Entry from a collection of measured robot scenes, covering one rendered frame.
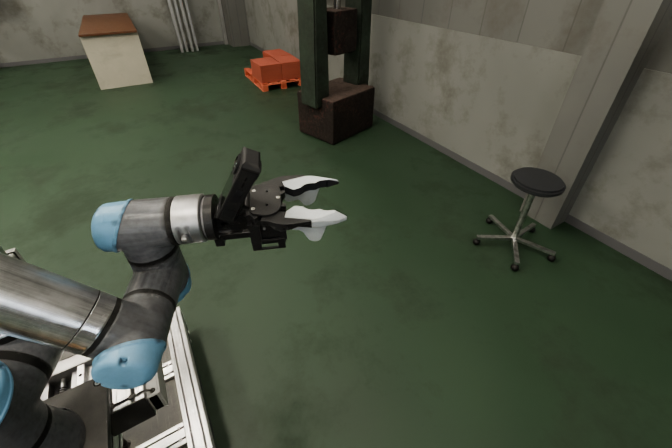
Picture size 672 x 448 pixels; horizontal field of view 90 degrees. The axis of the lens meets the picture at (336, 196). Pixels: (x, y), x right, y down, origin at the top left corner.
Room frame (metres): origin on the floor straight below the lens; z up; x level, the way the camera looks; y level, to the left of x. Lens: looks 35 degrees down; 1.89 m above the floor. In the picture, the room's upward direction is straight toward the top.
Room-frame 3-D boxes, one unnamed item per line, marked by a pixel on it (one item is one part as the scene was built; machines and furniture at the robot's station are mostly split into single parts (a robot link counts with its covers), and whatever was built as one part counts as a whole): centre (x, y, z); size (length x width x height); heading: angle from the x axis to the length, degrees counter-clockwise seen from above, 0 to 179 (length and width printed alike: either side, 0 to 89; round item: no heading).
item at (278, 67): (6.47, 1.19, 0.21); 1.18 x 0.82 x 0.43; 30
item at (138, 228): (0.39, 0.30, 1.56); 0.11 x 0.08 x 0.09; 99
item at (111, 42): (7.19, 4.42, 0.45); 2.64 x 0.85 x 0.90; 30
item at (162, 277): (0.37, 0.29, 1.46); 0.11 x 0.08 x 0.11; 9
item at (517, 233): (2.00, -1.41, 0.32); 0.60 x 0.57 x 0.63; 106
